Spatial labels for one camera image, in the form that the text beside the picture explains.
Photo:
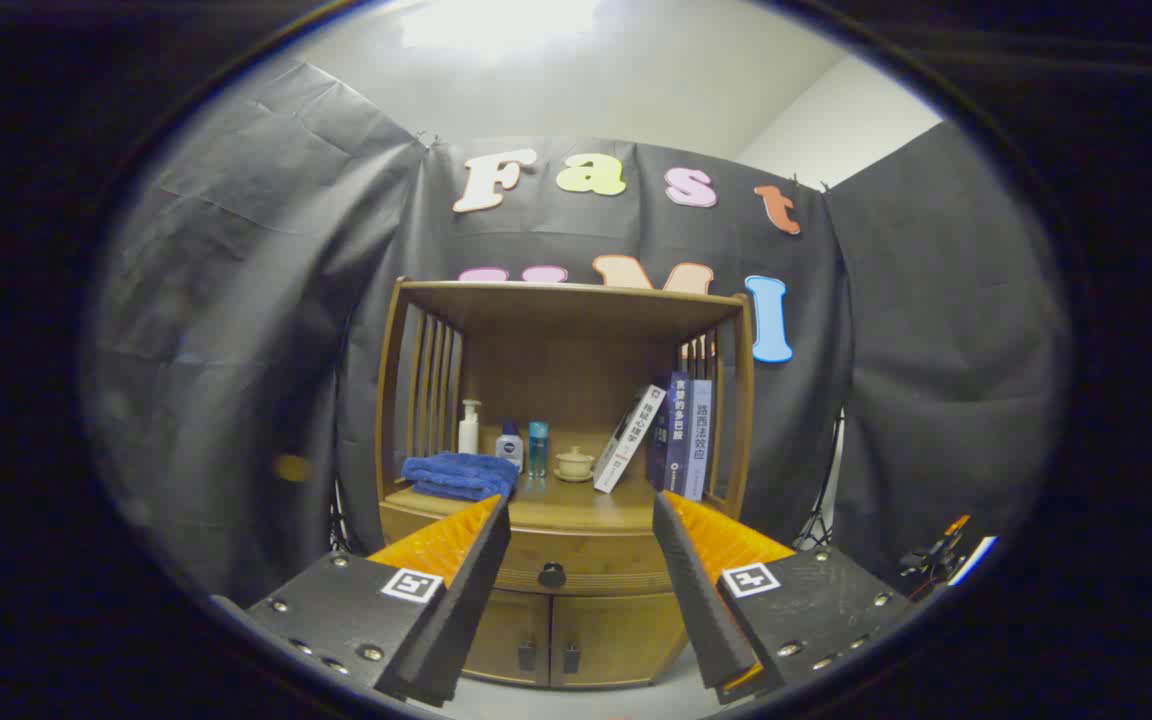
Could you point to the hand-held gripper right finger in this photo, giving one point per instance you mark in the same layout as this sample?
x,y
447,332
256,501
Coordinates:
x,y
701,610

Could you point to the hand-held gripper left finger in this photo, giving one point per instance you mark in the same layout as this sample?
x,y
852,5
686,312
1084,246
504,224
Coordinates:
x,y
471,600

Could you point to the wooden drawer with black knob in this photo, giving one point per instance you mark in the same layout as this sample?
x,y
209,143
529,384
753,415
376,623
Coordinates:
x,y
586,560

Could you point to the wooden cabinet door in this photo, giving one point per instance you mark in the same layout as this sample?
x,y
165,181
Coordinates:
x,y
616,635
506,630

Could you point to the wooden countertop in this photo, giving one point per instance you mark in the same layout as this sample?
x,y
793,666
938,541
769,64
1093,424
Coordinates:
x,y
576,505

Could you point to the wooden cabinet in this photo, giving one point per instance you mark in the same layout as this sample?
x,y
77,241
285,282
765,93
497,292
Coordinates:
x,y
566,370

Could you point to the folded blue towel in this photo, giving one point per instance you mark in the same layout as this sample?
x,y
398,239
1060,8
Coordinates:
x,y
456,475

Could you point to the black light stand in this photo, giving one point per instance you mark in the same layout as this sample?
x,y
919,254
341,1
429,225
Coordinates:
x,y
821,520

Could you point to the white bottle with blue cap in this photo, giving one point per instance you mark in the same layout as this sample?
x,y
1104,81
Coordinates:
x,y
510,450

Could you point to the clear blue bottle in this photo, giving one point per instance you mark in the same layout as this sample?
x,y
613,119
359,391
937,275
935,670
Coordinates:
x,y
538,450

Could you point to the light blue book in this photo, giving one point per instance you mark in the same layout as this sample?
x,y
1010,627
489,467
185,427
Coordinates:
x,y
699,445

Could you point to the white pump bottle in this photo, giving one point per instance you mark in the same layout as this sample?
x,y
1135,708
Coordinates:
x,y
469,432

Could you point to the cream lidded teacup with saucer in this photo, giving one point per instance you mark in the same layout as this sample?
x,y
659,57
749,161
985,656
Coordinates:
x,y
574,464

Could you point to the dark blue book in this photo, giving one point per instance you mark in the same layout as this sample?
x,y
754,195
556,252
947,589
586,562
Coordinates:
x,y
674,440

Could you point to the white book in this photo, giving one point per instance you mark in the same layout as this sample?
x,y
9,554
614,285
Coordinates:
x,y
628,440

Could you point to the black and orange device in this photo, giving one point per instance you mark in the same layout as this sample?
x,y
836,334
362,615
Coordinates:
x,y
936,550

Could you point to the white table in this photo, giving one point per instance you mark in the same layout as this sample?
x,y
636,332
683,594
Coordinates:
x,y
974,562

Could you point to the black backdrop cloth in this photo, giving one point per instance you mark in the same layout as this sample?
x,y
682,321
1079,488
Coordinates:
x,y
236,350

